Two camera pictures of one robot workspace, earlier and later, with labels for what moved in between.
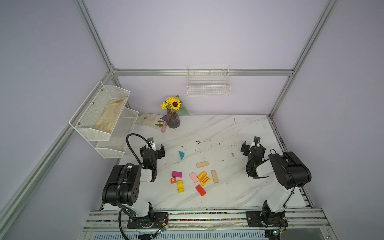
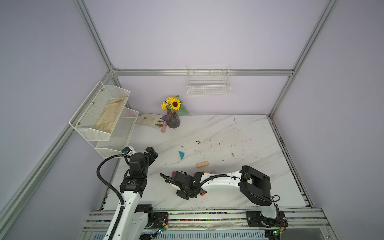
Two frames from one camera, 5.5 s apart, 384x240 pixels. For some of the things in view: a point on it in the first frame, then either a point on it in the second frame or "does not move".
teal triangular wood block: x=182 y=155 does not move
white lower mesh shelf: x=115 y=147 does not move
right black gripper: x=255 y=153 → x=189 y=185
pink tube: x=164 y=127 does not move
